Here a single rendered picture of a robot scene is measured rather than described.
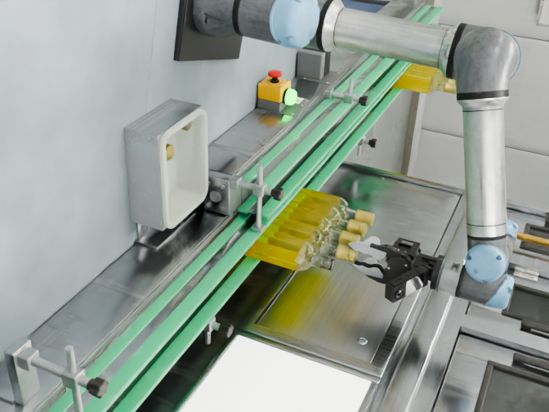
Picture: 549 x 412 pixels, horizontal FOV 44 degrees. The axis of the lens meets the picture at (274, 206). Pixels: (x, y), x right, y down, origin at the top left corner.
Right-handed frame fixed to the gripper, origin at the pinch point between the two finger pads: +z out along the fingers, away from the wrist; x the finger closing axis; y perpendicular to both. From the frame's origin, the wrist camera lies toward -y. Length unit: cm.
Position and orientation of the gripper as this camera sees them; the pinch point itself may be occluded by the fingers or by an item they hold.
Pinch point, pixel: (351, 255)
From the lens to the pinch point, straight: 159.9
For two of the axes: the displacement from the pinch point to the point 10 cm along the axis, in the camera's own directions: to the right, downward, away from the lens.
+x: 0.4, -8.5, -5.2
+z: -9.1, -2.5, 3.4
